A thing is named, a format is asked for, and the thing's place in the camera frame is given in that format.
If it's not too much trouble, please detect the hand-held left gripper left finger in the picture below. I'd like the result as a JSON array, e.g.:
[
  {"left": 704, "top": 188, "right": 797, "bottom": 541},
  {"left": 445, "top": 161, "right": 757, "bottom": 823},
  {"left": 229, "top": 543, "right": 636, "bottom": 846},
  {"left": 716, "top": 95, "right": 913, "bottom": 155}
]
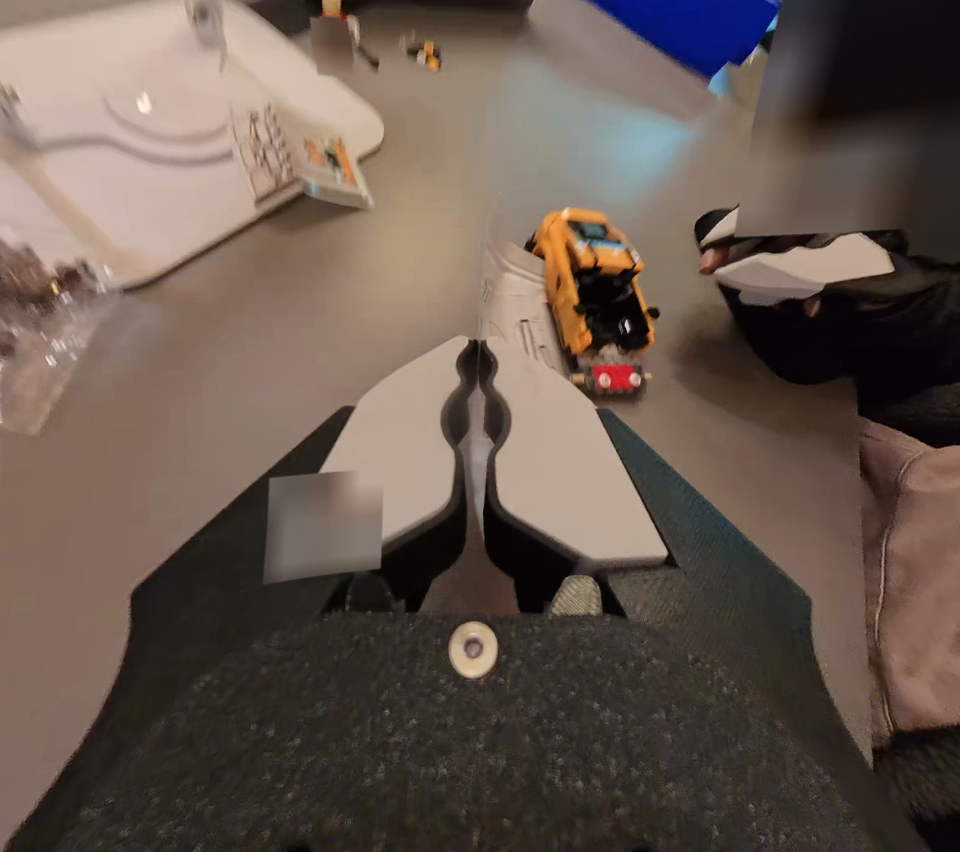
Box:
[{"left": 321, "top": 336, "right": 483, "bottom": 609}]

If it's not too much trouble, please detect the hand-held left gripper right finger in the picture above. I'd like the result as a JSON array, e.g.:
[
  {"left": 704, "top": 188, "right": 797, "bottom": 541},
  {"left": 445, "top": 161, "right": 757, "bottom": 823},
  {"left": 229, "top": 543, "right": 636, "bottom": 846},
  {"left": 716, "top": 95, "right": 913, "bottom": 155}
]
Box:
[{"left": 478, "top": 336, "right": 670, "bottom": 615}]

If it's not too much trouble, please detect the torn white paper bag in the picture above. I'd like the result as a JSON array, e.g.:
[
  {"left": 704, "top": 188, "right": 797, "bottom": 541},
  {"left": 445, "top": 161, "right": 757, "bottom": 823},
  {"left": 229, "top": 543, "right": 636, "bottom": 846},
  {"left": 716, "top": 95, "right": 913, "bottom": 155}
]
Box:
[{"left": 468, "top": 240, "right": 573, "bottom": 493}]

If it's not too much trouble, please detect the yellow lego car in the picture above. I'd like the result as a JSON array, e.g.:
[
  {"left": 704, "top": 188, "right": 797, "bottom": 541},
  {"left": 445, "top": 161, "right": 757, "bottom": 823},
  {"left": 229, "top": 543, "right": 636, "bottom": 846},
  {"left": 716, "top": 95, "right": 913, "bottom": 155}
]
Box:
[{"left": 525, "top": 208, "right": 661, "bottom": 403}]

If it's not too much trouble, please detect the person's right forearm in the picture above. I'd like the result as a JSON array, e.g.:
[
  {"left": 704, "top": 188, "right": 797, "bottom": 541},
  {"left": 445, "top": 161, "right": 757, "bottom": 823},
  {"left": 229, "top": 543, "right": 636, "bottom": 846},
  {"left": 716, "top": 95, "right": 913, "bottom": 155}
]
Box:
[{"left": 716, "top": 229, "right": 960, "bottom": 448}]

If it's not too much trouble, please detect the person's right hand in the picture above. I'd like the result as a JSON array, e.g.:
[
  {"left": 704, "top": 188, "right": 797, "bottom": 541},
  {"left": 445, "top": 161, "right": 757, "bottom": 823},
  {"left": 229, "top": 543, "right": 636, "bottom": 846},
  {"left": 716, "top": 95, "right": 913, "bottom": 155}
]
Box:
[{"left": 697, "top": 246, "right": 826, "bottom": 320}]

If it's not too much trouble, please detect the person's beige hoodie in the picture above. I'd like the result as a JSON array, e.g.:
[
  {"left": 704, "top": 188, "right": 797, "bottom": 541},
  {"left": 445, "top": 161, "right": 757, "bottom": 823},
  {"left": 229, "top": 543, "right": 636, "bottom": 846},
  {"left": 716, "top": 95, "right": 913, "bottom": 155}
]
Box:
[{"left": 858, "top": 417, "right": 960, "bottom": 766}]

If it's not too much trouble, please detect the white stand with clear rods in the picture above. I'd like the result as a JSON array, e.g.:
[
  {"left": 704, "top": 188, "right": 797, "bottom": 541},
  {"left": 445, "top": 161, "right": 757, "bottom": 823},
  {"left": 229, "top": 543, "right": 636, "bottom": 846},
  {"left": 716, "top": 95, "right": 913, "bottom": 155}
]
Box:
[{"left": 0, "top": 0, "right": 385, "bottom": 290}]

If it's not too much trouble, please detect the clear bag of dark screws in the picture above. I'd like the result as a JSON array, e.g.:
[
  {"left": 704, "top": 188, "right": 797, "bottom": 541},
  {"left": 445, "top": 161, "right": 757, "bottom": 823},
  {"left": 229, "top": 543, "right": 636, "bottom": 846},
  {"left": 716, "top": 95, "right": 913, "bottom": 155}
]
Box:
[{"left": 0, "top": 240, "right": 129, "bottom": 434}]

